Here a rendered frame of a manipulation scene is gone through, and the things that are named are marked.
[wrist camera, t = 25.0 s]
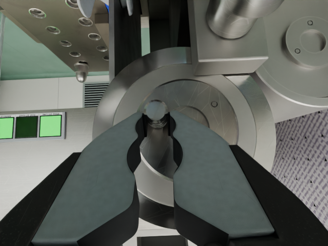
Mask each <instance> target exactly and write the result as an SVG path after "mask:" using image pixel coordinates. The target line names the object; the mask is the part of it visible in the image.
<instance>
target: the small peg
mask: <svg viewBox="0 0 328 246"><path fill-rule="evenodd" d="M167 114H168V108H167V106H166V104H165V103H164V102H163V101H160V100H151V101H149V102H148V103H147V104H146V105H145V107H144V116H145V118H146V119H147V121H148V123H149V124H150V126H151V127H153V128H155V129H160V128H163V127H164V126H165V125H166V124H167Z"/></svg>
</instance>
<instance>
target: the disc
mask: <svg viewBox="0 0 328 246"><path fill-rule="evenodd" d="M180 63H188V64H192V57H191V47H171V48H165V49H161V50H157V51H154V52H151V53H148V54H146V55H144V56H142V57H140V58H138V59H136V60H135V61H133V62H132V63H130V64H129V65H128V66H126V67H125V68H124V69H123V70H122V71H121V72H119V74H118V75H117V76H116V77H115V78H114V79H113V80H112V81H111V83H110V84H109V85H108V87H107V88H106V90H105V92H104V93H103V95H102V97H101V99H100V102H99V104H98V107H97V110H96V113H95V117H94V122H93V130H92V140H94V139H95V138H96V137H98V136H99V135H100V134H102V133H103V132H105V131H106V130H108V129H109V128H111V127H112V124H113V119H114V115H115V112H116V109H117V107H118V104H119V102H120V100H121V99H122V97H123V95H124V94H125V92H126V91H127V90H128V89H129V87H130V86H131V85H132V84H133V83H134V82H135V81H137V80H138V79H139V78H140V77H142V76H143V75H145V74H146V73H148V72H150V71H152V70H154V69H157V68H159V67H163V66H166V65H171V64H180ZM222 75H223V76H225V77H226V78H228V79H229V80H230V81H231V82H233V83H234V84H235V85H236V86H237V87H238V89H239V90H240V91H241V92H242V94H243V95H244V97H245V98H246V100H247V102H248V103H249V105H250V108H251V110H252V113H253V116H254V119H255V123H256V132H257V143H256V150H255V154H254V160H255V161H257V162H258V163H259V164H260V165H261V166H262V167H264V168H265V169H266V170H267V171H268V172H269V173H270V171H271V168H272V165H273V161H274V157H275V150H276V129H275V123H274V118H273V114H272V111H271V108H270V106H269V103H268V101H267V99H266V97H265V95H264V93H263V92H262V90H261V88H260V87H259V85H258V84H257V83H256V81H255V80H254V79H253V78H252V77H251V76H250V75H249V74H248V73H240V74H222ZM138 197H139V203H140V211H139V218H141V219H142V220H144V221H146V222H149V223H151V224H154V225H156V226H160V227H164V228H169V229H176V228H175V223H174V207H172V206H167V205H163V204H160V203H158V202H155V201H153V200H151V199H150V198H148V197H146V196H145V195H143V194H142V193H140V192H139V191H138Z"/></svg>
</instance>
